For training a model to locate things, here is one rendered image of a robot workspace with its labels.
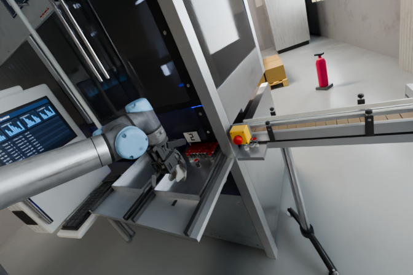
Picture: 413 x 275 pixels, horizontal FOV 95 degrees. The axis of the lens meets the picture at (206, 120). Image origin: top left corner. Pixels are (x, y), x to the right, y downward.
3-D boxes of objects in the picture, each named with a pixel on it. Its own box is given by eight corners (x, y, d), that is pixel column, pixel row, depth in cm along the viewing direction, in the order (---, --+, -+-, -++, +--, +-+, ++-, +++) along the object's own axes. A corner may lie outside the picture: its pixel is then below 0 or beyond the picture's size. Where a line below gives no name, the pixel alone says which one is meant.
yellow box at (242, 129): (238, 135, 92) (233, 123, 90) (252, 134, 88) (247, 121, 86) (233, 145, 87) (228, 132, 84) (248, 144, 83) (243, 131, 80)
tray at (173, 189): (190, 149, 115) (187, 145, 113) (228, 147, 101) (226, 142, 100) (156, 195, 89) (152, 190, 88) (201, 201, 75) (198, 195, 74)
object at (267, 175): (153, 160, 310) (125, 114, 277) (287, 158, 201) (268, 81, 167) (104, 215, 235) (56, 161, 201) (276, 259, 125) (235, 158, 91)
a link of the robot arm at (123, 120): (94, 137, 48) (132, 115, 54) (88, 131, 57) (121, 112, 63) (111, 160, 51) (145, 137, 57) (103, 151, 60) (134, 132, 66)
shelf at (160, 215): (148, 153, 136) (147, 151, 135) (238, 150, 99) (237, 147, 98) (90, 213, 100) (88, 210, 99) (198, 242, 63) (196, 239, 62)
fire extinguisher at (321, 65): (313, 87, 321) (308, 54, 299) (330, 83, 312) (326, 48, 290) (318, 92, 300) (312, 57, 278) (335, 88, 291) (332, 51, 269)
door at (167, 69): (137, 112, 106) (69, -4, 83) (200, 97, 83) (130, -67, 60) (136, 112, 106) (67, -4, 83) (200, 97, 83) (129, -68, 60)
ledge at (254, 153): (244, 143, 102) (244, 140, 102) (269, 141, 96) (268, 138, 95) (238, 160, 92) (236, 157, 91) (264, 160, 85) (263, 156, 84)
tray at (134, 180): (151, 151, 133) (149, 147, 131) (179, 150, 119) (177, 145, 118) (114, 189, 107) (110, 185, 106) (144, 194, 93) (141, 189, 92)
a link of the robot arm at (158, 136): (150, 125, 70) (166, 122, 66) (156, 135, 72) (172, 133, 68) (137, 137, 65) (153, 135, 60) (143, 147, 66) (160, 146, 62)
